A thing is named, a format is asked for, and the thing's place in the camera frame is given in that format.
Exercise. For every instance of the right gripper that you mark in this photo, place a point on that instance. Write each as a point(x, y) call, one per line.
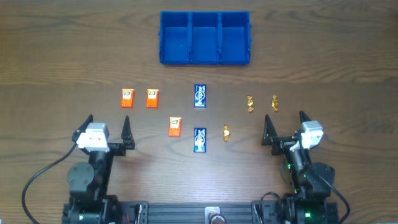
point(281, 144)

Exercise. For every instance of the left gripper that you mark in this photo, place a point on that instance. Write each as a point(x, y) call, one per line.
point(116, 148)

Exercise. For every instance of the gold candy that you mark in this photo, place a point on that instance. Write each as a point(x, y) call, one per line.
point(274, 103)
point(250, 103)
point(226, 133)

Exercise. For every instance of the orange candy box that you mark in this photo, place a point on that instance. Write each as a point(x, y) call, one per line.
point(175, 129)
point(127, 100)
point(152, 100)

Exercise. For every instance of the blue candy pack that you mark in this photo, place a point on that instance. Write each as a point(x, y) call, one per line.
point(200, 140)
point(200, 96)

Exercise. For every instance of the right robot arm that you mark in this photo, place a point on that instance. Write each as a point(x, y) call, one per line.
point(321, 177)

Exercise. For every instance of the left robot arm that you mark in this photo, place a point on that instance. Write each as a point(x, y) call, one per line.
point(81, 178)

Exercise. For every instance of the blue tray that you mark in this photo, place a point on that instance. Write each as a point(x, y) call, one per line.
point(203, 46)

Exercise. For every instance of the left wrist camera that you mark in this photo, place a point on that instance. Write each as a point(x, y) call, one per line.
point(93, 137)

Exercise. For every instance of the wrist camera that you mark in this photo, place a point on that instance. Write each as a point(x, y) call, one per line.
point(93, 137)
point(311, 133)

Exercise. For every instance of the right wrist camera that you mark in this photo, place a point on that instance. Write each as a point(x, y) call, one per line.
point(311, 133)

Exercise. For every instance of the mounting rail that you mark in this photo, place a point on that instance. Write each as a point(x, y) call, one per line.
point(180, 213)

